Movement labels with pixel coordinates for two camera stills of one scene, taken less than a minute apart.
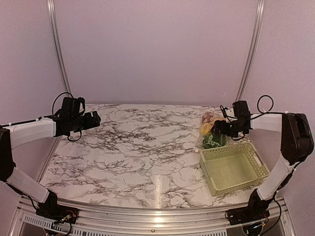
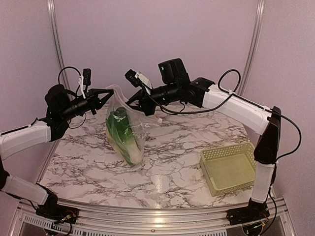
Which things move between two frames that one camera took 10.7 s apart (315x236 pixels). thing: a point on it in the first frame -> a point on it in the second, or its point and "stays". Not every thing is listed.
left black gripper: (89, 123) -> (93, 100)
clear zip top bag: (206, 139) -> (127, 126)
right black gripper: (222, 131) -> (144, 104)
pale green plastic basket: (228, 168) stays
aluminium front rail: (94, 221) stays
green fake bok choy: (214, 140) -> (123, 136)
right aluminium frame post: (250, 57) stays
